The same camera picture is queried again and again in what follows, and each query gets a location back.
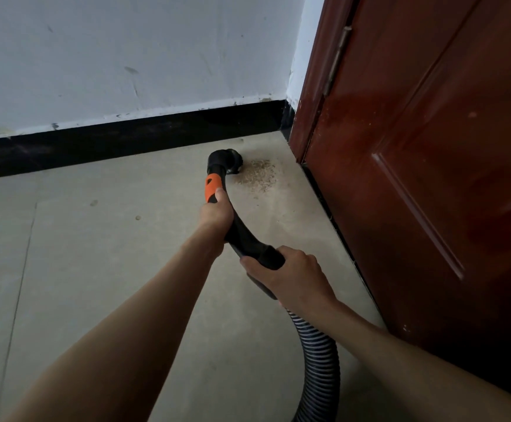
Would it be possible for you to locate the black ribbed vacuum hose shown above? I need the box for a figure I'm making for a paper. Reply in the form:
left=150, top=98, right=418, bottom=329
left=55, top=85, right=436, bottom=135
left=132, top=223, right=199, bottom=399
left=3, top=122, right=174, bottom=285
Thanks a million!
left=204, top=148, right=342, bottom=422

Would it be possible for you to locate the black baseboard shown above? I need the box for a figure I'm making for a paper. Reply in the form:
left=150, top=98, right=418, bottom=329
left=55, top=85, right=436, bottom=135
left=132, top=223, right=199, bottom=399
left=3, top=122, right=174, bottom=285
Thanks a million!
left=0, top=99, right=297, bottom=182

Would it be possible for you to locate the person's right forearm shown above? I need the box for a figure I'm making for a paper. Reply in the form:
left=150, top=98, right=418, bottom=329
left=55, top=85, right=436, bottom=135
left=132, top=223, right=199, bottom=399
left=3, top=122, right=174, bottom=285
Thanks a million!
left=323, top=301, right=511, bottom=422

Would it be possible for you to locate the person's right hand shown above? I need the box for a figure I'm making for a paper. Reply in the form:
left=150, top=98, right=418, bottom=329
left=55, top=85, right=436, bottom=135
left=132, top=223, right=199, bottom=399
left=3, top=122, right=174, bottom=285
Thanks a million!
left=239, top=246, right=340, bottom=324

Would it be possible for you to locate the person's left forearm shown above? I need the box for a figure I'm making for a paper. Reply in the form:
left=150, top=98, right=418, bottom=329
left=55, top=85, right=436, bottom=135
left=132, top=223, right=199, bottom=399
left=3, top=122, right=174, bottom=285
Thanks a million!
left=0, top=230, right=223, bottom=422

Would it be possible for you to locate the red-brown wooden door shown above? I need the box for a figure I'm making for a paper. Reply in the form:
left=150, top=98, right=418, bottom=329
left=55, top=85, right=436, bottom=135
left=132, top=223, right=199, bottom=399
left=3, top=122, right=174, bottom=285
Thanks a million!
left=287, top=0, right=511, bottom=405

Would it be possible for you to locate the person's left hand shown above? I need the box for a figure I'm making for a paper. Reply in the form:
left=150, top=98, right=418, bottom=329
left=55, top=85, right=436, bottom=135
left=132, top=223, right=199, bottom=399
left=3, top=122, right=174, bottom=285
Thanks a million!
left=197, top=187, right=235, bottom=260

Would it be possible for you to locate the brown dirt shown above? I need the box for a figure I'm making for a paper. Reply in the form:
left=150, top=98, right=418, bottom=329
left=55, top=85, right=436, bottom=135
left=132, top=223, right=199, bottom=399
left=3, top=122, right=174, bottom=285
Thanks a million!
left=88, top=158, right=279, bottom=221

